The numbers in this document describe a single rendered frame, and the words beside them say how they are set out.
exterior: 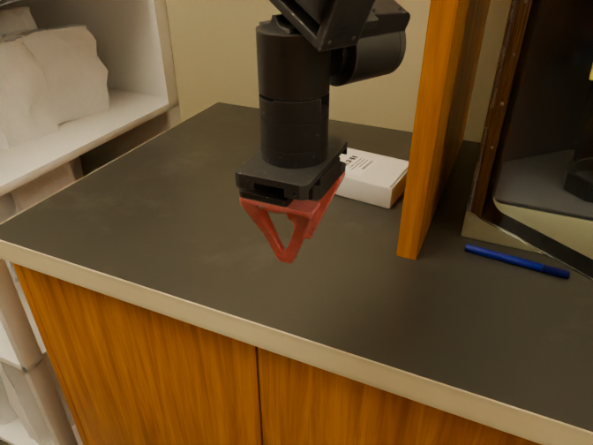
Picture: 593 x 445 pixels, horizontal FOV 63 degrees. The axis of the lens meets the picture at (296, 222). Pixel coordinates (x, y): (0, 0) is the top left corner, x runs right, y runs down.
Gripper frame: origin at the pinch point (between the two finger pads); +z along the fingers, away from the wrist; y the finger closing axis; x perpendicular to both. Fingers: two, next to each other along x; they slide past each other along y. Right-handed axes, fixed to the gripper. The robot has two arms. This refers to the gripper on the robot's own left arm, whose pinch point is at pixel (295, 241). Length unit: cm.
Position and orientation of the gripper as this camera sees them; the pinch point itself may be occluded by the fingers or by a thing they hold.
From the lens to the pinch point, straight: 46.9
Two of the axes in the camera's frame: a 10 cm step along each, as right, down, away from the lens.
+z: 0.1, 8.5, 5.3
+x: -9.1, -2.1, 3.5
